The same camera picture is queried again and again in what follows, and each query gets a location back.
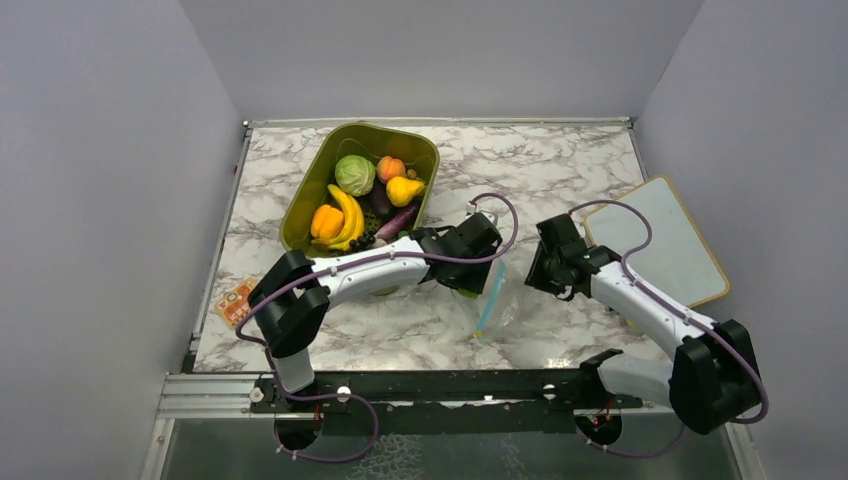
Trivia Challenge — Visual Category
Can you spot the black mounting rail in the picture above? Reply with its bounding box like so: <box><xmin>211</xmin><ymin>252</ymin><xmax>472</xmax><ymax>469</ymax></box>
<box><xmin>249</xmin><ymin>368</ymin><xmax>643</xmax><ymax>437</ymax></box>

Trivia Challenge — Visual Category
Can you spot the clear zip top bag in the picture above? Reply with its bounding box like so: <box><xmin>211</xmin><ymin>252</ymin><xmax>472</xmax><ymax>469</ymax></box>
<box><xmin>451</xmin><ymin>258</ymin><xmax>527</xmax><ymax>343</ymax></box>

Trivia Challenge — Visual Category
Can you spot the green fake lime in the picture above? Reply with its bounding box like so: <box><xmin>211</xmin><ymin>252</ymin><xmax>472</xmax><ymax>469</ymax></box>
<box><xmin>455</xmin><ymin>289</ymin><xmax>480</xmax><ymax>300</ymax></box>

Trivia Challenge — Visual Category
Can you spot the dark fake eggplant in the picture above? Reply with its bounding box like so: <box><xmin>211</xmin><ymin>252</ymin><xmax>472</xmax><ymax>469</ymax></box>
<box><xmin>368</xmin><ymin>180</ymin><xmax>396</xmax><ymax>221</ymax></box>

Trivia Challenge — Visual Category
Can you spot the orange fake peach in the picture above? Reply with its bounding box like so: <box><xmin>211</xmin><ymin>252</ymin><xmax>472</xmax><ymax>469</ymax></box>
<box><xmin>376</xmin><ymin>156</ymin><xmax>407</xmax><ymax>184</ymax></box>

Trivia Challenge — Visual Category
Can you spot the dark fake grape bunch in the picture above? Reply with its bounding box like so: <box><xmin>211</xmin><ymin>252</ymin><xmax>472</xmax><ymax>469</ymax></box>
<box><xmin>349</xmin><ymin>230</ymin><xmax>377</xmax><ymax>253</ymax></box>

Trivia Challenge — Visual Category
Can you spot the purple fake eggplant in bin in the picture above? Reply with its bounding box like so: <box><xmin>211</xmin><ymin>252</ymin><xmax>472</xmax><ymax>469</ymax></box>
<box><xmin>375</xmin><ymin>201</ymin><xmax>421</xmax><ymax>242</ymax></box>

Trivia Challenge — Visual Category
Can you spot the olive green plastic bin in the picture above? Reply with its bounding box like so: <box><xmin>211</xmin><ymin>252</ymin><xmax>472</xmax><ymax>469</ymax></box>
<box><xmin>279</xmin><ymin>122</ymin><xmax>440</xmax><ymax>257</ymax></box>

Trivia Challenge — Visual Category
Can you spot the yellow fake lemon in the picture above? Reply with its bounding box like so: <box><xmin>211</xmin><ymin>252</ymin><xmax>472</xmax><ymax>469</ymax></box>
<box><xmin>386</xmin><ymin>176</ymin><xmax>427</xmax><ymax>208</ymax></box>

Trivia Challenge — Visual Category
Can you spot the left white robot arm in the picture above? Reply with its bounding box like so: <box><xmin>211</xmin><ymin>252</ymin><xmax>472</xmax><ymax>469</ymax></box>
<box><xmin>247</xmin><ymin>211</ymin><xmax>502</xmax><ymax>411</ymax></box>

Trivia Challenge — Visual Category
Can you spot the yellow fake banana bunch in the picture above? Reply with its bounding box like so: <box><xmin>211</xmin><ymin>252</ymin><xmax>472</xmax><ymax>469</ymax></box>
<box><xmin>310</xmin><ymin>184</ymin><xmax>365</xmax><ymax>252</ymax></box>

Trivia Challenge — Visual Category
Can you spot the orange fake bell pepper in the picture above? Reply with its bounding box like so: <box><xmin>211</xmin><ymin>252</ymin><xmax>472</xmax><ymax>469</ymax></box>
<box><xmin>310</xmin><ymin>204</ymin><xmax>345</xmax><ymax>241</ymax></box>

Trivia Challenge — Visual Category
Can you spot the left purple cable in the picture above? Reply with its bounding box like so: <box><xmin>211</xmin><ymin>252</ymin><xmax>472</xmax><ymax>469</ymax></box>
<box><xmin>234</xmin><ymin>192</ymin><xmax>521</xmax><ymax>399</ymax></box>

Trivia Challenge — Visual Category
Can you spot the green fake cabbage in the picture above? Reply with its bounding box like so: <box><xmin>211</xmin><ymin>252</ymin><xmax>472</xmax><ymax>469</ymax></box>
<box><xmin>334</xmin><ymin>154</ymin><xmax>376</xmax><ymax>197</ymax></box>

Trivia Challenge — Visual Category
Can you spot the white board with yellow rim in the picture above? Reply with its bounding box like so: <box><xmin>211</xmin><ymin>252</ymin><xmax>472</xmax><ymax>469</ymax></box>
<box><xmin>583</xmin><ymin>175</ymin><xmax>730</xmax><ymax>307</ymax></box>

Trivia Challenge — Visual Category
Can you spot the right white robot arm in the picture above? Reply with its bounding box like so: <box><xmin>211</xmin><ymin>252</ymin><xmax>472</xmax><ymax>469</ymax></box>
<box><xmin>525</xmin><ymin>214</ymin><xmax>770</xmax><ymax>434</ymax></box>

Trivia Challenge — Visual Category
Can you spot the orange snack packet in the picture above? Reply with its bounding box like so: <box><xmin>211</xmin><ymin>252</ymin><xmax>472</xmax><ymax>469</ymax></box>
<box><xmin>214</xmin><ymin>276</ymin><xmax>257</xmax><ymax>329</ymax></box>

